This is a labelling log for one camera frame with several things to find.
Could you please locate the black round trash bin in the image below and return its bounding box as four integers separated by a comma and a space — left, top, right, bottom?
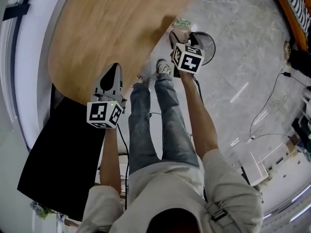
191, 31, 217, 67

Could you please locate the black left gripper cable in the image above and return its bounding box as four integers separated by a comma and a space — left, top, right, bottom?
116, 123, 130, 211

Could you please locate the person's right forearm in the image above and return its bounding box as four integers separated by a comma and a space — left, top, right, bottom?
180, 71, 220, 160

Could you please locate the white box furniture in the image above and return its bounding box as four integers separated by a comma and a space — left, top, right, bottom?
240, 143, 294, 187

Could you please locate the person's left jeans leg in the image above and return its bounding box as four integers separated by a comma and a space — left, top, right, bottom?
128, 81, 162, 177

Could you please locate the orange wooden shelf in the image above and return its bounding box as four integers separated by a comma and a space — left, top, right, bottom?
268, 0, 311, 53

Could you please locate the green potted plant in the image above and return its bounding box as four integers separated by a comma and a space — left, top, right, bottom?
29, 200, 61, 222

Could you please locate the person's beige shirt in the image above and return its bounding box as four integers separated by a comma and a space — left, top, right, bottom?
77, 149, 265, 233

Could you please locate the person's right shoe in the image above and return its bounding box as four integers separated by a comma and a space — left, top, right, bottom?
155, 58, 172, 80

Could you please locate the person's jeans leg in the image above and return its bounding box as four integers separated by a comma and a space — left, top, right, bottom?
128, 81, 162, 177
154, 73, 200, 168

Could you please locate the thin black floor cable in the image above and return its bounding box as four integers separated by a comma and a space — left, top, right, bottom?
245, 71, 307, 144

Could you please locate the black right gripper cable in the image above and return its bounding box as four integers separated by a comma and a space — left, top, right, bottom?
191, 73, 205, 105

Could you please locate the black flat panel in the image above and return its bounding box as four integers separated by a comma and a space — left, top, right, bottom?
17, 83, 105, 222

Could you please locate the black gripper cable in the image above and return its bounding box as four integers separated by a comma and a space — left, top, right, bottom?
191, 73, 205, 105
116, 123, 130, 211

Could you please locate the brown head statue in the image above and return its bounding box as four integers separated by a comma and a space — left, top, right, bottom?
283, 40, 294, 65

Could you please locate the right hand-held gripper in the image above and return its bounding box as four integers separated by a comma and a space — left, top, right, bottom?
169, 31, 206, 79

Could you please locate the beige green trash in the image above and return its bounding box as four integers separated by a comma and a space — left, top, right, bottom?
171, 17, 193, 43

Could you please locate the person's left forearm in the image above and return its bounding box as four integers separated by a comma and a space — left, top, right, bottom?
99, 127, 122, 194

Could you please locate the person's right jeans leg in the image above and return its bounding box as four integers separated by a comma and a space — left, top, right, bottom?
154, 73, 200, 168

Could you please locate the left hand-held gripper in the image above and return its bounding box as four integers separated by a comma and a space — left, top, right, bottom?
86, 63, 127, 130

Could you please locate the grey shoulder strap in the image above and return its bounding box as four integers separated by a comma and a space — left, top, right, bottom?
205, 201, 231, 224

